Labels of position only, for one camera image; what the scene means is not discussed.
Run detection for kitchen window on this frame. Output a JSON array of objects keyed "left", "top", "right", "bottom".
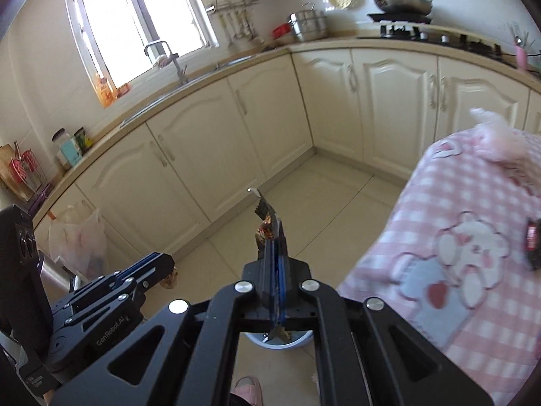
[{"left": 66, "top": 0, "right": 218, "bottom": 99}]

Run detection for glass jar with label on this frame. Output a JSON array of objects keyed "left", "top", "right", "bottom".
[{"left": 51, "top": 128, "right": 81, "bottom": 171}]

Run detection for pink slipper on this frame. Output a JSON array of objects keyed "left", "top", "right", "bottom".
[{"left": 230, "top": 376, "right": 263, "bottom": 406}]

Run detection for wall utensil rack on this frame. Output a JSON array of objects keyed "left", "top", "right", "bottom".
[{"left": 205, "top": 0, "right": 261, "bottom": 49}]

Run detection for pink white plastic bag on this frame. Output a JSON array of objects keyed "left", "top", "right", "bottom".
[{"left": 469, "top": 107, "right": 540, "bottom": 189}]

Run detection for cream lower cabinets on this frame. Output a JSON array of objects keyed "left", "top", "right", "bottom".
[{"left": 34, "top": 40, "right": 540, "bottom": 265}]

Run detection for black gas stove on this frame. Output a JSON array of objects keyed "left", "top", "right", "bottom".
[{"left": 358, "top": 14, "right": 517, "bottom": 68}]

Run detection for red wire rack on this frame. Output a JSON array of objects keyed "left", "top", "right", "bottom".
[{"left": 9, "top": 141, "right": 45, "bottom": 194}]

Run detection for black red snack wrapper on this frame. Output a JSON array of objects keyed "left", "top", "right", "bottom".
[{"left": 248, "top": 187, "right": 291, "bottom": 344}]

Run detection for pink checkered tablecloth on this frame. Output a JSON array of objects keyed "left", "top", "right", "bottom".
[{"left": 337, "top": 130, "right": 540, "bottom": 405}]

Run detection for steel stock pot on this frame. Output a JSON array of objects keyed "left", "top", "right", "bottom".
[{"left": 288, "top": 9, "right": 328, "bottom": 42}]

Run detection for chrome sink faucet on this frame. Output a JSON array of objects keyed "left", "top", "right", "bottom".
[{"left": 144, "top": 40, "right": 189, "bottom": 86}]

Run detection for pink utensil holder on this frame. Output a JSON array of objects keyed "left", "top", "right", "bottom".
[{"left": 515, "top": 45, "right": 528, "bottom": 71}]

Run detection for orange bottle on sill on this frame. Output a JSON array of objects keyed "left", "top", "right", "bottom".
[{"left": 94, "top": 72, "right": 116, "bottom": 108}]

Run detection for frying pan with lid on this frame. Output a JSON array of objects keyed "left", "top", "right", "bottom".
[{"left": 374, "top": 0, "right": 433, "bottom": 16}]

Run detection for hanging white plastic bag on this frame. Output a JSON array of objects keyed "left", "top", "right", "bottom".
[{"left": 49, "top": 200, "right": 108, "bottom": 281}]

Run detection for blue white trash bin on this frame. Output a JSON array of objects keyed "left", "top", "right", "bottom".
[{"left": 244, "top": 331, "right": 313, "bottom": 351}]

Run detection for red bowl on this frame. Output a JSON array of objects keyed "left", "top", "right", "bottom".
[{"left": 272, "top": 23, "right": 291, "bottom": 40}]

